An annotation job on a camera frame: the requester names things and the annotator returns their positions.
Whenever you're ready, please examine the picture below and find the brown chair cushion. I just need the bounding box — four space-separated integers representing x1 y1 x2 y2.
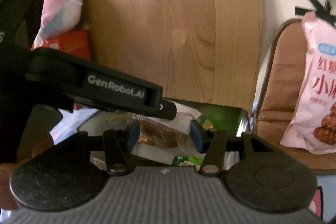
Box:
253 19 335 174

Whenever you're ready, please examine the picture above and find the large pink snack bag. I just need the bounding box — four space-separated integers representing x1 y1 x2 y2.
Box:
280 12 335 155

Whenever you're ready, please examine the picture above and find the pink blue plush toy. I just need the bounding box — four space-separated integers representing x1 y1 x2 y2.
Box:
31 0 83 50

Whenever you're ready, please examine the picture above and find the wooden headboard panel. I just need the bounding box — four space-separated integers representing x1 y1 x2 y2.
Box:
83 0 264 110

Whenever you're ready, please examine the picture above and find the red gift bag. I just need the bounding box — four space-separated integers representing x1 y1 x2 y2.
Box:
31 30 91 61

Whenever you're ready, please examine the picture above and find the black cardboard storage box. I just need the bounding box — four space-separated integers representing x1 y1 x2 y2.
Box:
79 100 249 166

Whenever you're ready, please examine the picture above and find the clear brown cake packet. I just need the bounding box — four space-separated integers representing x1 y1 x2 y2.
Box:
105 110 204 165

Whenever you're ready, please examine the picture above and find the green cracker packet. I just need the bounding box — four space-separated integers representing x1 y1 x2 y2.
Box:
173 156 203 170

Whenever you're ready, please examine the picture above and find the Peppa Pig bed sheet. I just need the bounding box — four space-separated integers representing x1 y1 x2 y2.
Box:
0 173 336 223

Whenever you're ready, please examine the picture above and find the person's left hand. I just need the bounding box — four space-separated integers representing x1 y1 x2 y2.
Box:
0 134 54 210

